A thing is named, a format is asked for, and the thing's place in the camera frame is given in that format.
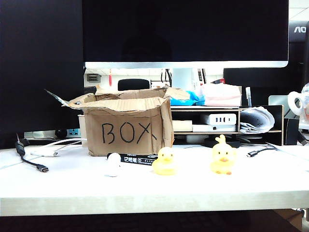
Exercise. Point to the black monitor behind shelf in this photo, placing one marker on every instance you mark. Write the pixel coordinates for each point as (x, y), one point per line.
(256, 77)

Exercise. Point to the white box behind cardboard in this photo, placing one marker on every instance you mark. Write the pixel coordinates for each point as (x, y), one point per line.
(82, 130)

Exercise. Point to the brown cardboard box marked BOX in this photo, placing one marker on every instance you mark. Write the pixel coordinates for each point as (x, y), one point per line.
(128, 116)

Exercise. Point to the beige small box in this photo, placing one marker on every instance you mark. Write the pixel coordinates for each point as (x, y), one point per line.
(182, 125)

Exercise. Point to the rolled paper stack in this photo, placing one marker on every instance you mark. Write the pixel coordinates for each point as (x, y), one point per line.
(257, 120)

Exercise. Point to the brown carton under table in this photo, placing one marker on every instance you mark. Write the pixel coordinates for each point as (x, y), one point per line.
(290, 218)

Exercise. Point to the black AOC box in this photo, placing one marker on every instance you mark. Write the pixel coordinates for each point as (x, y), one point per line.
(299, 30)

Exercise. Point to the grey wall device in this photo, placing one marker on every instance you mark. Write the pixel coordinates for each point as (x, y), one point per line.
(93, 77)

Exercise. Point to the yellow rubber duck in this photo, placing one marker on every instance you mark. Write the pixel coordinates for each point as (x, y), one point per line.
(164, 164)

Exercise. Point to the large silver-bezel monitor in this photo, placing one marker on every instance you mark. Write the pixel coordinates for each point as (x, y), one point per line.
(183, 29)

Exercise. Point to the black ball knob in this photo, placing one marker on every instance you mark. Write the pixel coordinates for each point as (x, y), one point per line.
(61, 133)

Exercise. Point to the blue plastic pack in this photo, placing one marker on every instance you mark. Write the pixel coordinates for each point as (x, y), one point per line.
(193, 99)

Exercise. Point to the black office chair back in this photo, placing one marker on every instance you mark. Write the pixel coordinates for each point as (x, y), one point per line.
(133, 84)

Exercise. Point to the white capped pen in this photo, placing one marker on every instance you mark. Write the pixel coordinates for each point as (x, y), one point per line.
(248, 96)

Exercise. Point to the white multi-port charger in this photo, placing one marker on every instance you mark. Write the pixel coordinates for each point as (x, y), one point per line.
(218, 119)

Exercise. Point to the flat white device box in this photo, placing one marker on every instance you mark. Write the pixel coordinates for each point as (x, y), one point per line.
(213, 128)

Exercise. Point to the yellow chick doll with crest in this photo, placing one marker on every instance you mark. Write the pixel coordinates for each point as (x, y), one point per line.
(223, 154)

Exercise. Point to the pink tissue pack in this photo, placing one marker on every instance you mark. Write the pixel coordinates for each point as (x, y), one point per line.
(220, 95)

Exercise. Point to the black monitor panel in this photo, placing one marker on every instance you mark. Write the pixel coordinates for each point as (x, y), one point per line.
(36, 72)

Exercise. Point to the black permanent marker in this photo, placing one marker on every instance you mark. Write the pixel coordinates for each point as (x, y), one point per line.
(136, 160)

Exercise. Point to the white power strip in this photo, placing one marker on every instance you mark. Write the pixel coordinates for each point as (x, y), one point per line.
(74, 132)

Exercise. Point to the black cardboard box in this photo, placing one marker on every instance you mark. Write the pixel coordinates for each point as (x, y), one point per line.
(291, 131)

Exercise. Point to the clear plastic bag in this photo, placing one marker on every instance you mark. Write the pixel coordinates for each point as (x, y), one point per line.
(306, 90)

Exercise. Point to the wooden desk shelf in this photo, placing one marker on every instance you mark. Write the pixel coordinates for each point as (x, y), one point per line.
(279, 120)

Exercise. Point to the small white doll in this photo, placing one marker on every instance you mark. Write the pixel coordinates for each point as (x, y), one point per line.
(113, 160)

